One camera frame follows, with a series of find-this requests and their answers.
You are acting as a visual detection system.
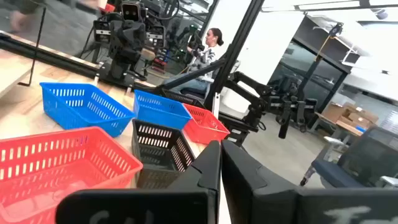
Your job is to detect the dark mesh office chair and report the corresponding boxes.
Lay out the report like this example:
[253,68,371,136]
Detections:
[299,125,398,191]

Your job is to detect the black plastic slotted basket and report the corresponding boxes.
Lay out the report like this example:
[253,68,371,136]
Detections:
[160,88,206,110]
[131,118,197,190]

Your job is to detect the person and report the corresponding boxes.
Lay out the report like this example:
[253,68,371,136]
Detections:
[161,27,225,96]

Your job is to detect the black metal shelf leg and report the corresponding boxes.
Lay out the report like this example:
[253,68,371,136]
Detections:
[17,6,47,88]

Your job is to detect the background wooden table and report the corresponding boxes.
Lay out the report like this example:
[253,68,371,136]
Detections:
[313,111,365,138]

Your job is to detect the red plastic slotted basket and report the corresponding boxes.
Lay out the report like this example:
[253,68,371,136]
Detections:
[0,126,144,224]
[182,103,231,146]

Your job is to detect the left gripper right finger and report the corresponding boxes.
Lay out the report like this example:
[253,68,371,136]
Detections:
[221,139,398,224]

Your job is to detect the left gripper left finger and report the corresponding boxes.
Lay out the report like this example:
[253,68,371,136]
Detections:
[55,139,222,224]

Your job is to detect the black table frame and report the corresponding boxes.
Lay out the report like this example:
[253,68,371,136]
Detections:
[0,0,266,111]

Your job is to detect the blue plastic slotted basket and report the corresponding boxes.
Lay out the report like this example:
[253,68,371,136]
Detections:
[133,89,193,131]
[39,82,137,139]

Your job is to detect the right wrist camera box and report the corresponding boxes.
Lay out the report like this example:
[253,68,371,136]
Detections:
[120,1,143,23]

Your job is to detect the cardboard box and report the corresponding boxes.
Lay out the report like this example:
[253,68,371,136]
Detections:
[341,104,381,129]
[322,102,349,123]

